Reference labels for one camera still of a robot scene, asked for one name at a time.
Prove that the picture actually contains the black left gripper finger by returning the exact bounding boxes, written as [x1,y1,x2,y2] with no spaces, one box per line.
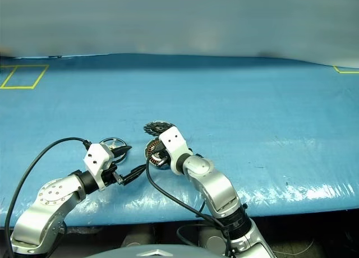
[110,145,133,158]
[122,164,148,186]

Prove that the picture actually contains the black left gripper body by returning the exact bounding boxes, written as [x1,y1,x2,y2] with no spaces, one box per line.
[100,163,125,190]

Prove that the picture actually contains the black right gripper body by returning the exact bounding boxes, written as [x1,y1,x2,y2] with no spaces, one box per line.
[154,144,171,169]

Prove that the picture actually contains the round motor housing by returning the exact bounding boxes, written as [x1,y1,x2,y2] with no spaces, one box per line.
[144,139,172,171]

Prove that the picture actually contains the silver spoked rotor ring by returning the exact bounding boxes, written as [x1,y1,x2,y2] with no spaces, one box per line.
[99,137,130,163]

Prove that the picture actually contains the grey rounded shape under table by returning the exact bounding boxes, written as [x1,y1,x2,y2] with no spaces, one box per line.
[198,227,227,253]
[122,232,147,248]

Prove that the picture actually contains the blue plastic table cover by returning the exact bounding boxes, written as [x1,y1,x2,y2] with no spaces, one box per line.
[0,53,359,228]

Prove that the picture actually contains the grey robot torso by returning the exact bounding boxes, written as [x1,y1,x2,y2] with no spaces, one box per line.
[89,242,222,258]

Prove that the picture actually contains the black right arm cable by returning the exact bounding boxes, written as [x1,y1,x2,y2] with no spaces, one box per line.
[145,162,234,258]

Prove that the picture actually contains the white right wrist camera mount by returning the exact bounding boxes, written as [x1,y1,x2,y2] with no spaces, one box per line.
[159,126,191,175]

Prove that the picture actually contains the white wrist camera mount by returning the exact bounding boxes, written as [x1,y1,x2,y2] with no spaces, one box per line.
[159,126,191,175]
[83,142,115,191]

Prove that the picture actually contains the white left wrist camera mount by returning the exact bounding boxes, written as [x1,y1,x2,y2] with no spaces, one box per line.
[83,142,115,191]

